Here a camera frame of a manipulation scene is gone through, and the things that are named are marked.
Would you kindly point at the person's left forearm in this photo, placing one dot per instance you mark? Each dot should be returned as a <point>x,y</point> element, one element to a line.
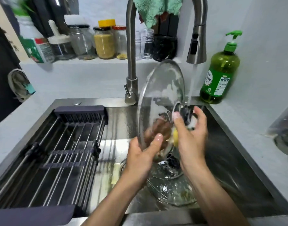
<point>115,202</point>

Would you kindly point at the person's right hand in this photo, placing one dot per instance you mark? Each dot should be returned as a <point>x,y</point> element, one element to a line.
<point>193,143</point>

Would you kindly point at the green towel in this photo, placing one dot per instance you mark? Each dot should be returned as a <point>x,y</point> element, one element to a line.
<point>158,9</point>

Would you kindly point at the empty glass jar black lid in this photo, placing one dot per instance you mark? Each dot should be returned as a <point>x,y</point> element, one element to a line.
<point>81,43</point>

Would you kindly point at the person's right forearm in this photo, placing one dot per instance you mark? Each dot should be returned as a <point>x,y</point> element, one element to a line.
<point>212,197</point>

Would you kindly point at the person's left hand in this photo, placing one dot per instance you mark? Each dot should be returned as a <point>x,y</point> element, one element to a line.
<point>138,162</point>

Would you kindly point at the black cup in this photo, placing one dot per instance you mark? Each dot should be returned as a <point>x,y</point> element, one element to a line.
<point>164,48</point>

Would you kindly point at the glass jar red lid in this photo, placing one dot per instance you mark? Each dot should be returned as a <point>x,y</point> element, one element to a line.
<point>120,42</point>

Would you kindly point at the white container green label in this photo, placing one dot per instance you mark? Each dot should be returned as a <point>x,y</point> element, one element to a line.
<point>33,44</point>

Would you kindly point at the round metal sink cap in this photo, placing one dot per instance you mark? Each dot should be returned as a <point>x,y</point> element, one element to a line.
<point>77,104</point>

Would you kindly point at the jar of yellow grains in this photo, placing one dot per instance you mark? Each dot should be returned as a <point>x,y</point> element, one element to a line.
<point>104,45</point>

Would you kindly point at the stainless steel faucet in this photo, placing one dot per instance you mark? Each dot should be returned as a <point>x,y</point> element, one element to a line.
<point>131,44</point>

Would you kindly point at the grey cloth pouch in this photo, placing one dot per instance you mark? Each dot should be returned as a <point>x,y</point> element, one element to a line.
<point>19,84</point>

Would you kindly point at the glass pot lid black knob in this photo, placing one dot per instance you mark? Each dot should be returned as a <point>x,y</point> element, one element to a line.
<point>158,91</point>

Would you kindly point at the green dish soap pump bottle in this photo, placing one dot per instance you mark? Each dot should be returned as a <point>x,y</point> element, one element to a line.
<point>220,77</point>

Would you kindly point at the glass jar white lid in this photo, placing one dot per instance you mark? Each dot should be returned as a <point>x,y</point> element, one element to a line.
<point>60,45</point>

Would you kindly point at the dark sink drain rack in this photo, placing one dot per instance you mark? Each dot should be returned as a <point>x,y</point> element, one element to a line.
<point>80,112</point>

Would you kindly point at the clear plastic bottle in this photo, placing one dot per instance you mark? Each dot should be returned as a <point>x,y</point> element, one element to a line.
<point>147,45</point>

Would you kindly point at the yellow sponge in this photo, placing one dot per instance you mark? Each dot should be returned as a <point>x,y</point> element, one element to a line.
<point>174,138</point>

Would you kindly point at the stainless steel sink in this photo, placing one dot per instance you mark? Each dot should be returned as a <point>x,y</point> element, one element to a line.
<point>240,162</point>

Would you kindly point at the clear plastic bag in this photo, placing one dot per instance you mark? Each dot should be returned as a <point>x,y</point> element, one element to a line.
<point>282,131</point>

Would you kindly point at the glass bowl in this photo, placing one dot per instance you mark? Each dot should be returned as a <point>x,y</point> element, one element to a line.
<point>174,195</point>

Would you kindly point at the person's right thumb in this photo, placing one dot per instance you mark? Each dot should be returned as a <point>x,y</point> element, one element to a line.
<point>179,121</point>

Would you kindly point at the person's left thumb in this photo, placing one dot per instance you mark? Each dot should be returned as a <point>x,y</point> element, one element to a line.
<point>155,143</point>

